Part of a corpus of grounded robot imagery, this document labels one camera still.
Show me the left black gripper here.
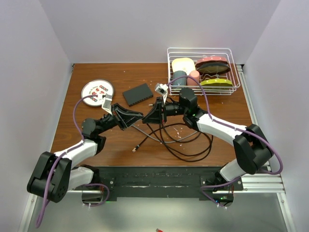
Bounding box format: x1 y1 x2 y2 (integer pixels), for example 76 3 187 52
97 103 143 135

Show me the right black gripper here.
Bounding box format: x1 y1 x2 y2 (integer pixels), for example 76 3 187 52
142 97 187 125

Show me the black ethernet cable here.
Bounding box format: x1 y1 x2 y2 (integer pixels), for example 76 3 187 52
132 103 214 162

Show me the black network switch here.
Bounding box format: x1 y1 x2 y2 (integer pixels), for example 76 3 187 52
123 83 154 106

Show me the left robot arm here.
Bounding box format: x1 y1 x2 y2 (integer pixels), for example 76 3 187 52
27 103 143 203

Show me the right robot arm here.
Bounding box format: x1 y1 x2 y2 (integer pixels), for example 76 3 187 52
143 84 274 190

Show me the round white patterned plate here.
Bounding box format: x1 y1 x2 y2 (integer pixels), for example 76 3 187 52
81 79 114 107

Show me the dark grey cup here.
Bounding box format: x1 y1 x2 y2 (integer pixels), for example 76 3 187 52
171 70 187 87

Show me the pink cup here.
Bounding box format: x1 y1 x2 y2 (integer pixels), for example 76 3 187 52
187 70 200 87

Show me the cream yellow plate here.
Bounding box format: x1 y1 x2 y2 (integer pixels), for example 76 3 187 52
171 58 196 74

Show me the olive green bowl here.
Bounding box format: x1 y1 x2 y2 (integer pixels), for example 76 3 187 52
200 78 233 87

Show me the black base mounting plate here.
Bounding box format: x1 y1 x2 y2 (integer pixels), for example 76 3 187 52
77 166 243 206

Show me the black brown bowl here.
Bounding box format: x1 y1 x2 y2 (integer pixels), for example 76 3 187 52
197 63 230 75

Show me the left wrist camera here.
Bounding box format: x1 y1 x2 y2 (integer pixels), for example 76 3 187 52
101 94 113 115

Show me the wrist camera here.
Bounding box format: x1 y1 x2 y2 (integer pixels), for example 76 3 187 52
155 83 168 104
101 94 113 115

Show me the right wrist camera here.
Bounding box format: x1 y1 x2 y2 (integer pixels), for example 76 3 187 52
155 83 168 104

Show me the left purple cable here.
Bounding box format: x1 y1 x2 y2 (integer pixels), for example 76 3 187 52
35 95 110 229

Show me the white wire dish rack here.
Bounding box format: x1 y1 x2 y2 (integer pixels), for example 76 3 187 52
167 47 241 95

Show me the aluminium frame rail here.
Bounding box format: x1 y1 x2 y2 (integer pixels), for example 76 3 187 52
16 63 297 232

